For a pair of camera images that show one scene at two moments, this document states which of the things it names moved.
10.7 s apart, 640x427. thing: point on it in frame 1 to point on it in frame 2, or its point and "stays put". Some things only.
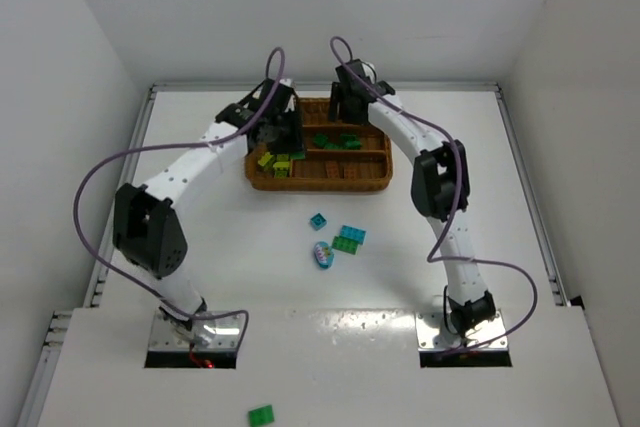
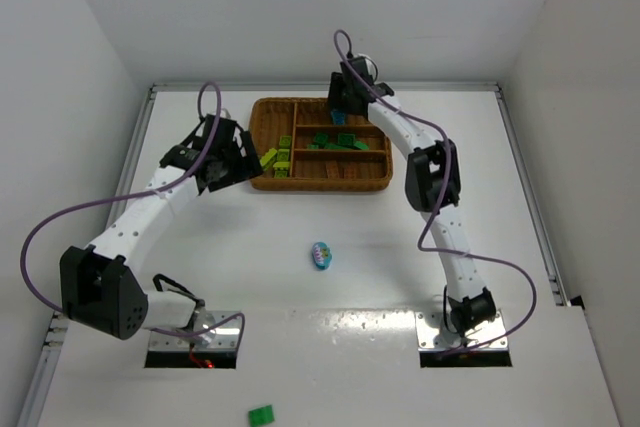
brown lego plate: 332,169 stays put
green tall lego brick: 320,140 stays put
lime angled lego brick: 281,169 stays put
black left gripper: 282,136 to 239,158
